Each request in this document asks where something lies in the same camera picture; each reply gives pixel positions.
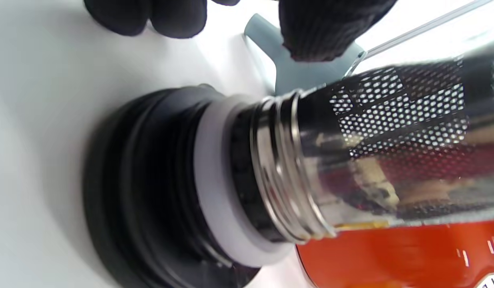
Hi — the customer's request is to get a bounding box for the black kettle lid with strainer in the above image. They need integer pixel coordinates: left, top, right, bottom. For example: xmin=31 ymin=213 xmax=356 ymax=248
xmin=82 ymin=38 xmax=494 ymax=288

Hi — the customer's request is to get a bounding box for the person's left hand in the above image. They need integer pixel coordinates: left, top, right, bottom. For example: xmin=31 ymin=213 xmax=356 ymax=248
xmin=83 ymin=0 xmax=398 ymax=63

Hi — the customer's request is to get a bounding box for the blue plastic funnel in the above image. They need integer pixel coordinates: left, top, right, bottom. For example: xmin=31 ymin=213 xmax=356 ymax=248
xmin=244 ymin=13 xmax=367 ymax=96

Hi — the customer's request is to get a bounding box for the orange hot water kettle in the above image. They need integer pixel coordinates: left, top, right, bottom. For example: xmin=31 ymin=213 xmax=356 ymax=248
xmin=295 ymin=218 xmax=494 ymax=288

